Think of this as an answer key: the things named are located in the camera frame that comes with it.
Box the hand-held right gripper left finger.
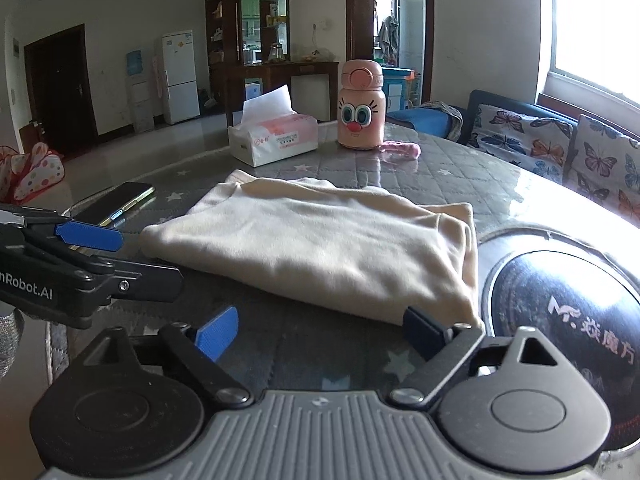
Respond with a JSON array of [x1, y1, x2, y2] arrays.
[[70, 305, 253, 408]]

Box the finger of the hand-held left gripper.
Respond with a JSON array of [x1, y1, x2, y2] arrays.
[[0, 204, 125, 252], [0, 227, 184, 302]]

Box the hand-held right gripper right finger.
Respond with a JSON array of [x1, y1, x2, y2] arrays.
[[390, 306, 588, 408]]

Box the cream garment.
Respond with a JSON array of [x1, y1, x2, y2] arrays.
[[140, 169, 485, 330]]

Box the person's left forearm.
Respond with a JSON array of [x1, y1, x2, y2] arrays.
[[0, 307, 25, 378]]

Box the hanging clothes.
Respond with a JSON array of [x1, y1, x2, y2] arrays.
[[375, 15, 401, 61]]

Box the smartphone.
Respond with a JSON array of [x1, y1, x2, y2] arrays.
[[67, 181, 156, 228]]

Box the polka dot fabric tent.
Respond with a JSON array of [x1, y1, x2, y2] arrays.
[[0, 142, 66, 206]]

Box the round black induction cooktop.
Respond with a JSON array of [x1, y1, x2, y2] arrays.
[[475, 225, 640, 466]]

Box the dark wooden door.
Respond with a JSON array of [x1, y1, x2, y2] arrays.
[[24, 24, 98, 161]]

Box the water dispenser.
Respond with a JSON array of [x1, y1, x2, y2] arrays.
[[125, 49, 156, 133]]

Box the grey quilted table cover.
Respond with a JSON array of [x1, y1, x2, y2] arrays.
[[45, 119, 640, 480]]

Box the white refrigerator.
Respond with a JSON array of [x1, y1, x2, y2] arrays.
[[161, 30, 201, 126]]

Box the tissue box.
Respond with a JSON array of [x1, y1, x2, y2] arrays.
[[227, 85, 319, 168]]

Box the dark wooden display cabinet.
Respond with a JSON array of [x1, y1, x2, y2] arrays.
[[205, 0, 341, 128]]

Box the blue sofa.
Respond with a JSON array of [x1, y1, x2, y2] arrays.
[[385, 89, 640, 226]]

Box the pink cartoon water bottle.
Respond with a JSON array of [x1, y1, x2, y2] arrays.
[[336, 59, 387, 152]]

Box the grey blanket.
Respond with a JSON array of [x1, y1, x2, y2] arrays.
[[417, 101, 463, 141]]

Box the blue cabinet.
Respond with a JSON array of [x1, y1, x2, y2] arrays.
[[382, 66, 418, 111]]

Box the window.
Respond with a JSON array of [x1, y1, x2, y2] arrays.
[[537, 0, 640, 106]]

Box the pink strap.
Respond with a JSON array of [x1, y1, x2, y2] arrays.
[[381, 141, 421, 158]]

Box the dark wooden door frame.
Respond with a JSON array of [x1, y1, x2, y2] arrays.
[[345, 0, 435, 106]]

